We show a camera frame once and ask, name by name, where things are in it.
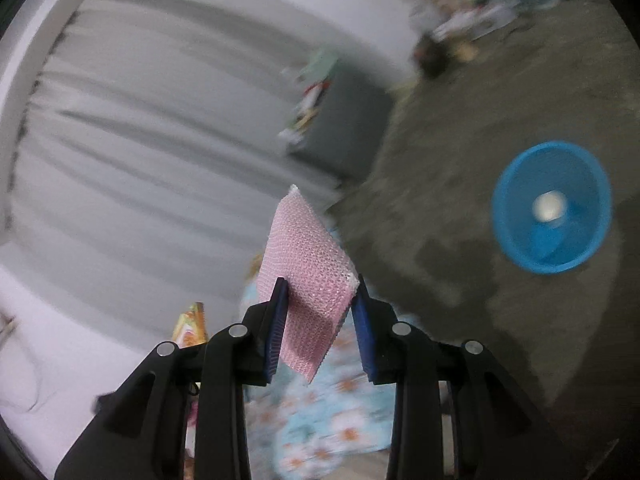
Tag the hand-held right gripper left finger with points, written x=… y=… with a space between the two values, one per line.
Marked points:
x=274 y=332

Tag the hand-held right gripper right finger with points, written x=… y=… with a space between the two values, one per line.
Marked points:
x=364 y=332

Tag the pink sponge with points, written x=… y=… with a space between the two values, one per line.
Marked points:
x=305 y=270

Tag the blue plastic basket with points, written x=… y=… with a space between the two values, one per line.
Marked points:
x=580 y=180

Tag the floral tablecloth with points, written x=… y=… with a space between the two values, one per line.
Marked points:
x=340 y=410

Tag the yellow snack packet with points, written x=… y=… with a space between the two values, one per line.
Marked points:
x=190 y=325

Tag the dark grey cabinet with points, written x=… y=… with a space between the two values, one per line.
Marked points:
x=350 y=125

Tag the white curtain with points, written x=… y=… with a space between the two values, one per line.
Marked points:
x=165 y=140

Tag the white crumpled paper ball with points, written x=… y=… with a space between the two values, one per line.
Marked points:
x=548 y=206

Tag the clutter of small items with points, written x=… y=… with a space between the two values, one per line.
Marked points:
x=307 y=105

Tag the pile of white papers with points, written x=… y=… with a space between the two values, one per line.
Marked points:
x=470 y=20

